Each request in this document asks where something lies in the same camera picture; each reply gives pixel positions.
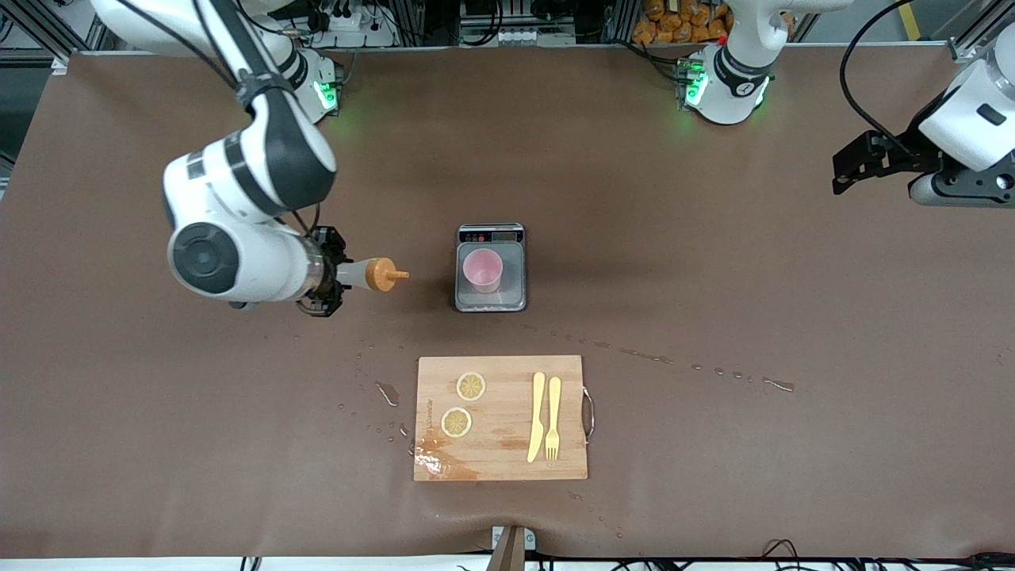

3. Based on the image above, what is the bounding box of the sauce bottle with orange cap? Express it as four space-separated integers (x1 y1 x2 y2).
337 257 411 293

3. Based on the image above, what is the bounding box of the pink plastic cup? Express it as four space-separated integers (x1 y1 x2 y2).
462 247 504 294

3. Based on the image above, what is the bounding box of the silver digital kitchen scale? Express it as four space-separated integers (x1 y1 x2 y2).
454 223 528 313

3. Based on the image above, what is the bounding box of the wooden cutting board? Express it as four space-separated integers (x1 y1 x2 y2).
413 355 596 482

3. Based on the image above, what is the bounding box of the brown table cover mat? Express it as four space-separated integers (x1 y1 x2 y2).
0 44 1015 560

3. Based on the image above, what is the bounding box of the white power strip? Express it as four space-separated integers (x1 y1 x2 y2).
316 6 391 48

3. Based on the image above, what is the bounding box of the yellow plastic knife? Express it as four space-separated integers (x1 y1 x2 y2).
527 371 547 464

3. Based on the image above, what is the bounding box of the orange snack packets pile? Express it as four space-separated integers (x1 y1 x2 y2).
633 0 734 44

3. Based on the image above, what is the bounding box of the yellow plastic fork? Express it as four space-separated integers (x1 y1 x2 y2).
545 376 562 462

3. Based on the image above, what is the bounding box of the long white socket strip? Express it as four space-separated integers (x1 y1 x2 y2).
500 28 576 46

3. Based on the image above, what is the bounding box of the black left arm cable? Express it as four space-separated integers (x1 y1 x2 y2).
839 0 921 155

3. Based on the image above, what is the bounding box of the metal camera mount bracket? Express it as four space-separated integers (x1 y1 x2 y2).
490 525 537 571

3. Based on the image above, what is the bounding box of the black cables bundle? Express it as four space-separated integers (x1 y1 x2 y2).
761 539 1015 571

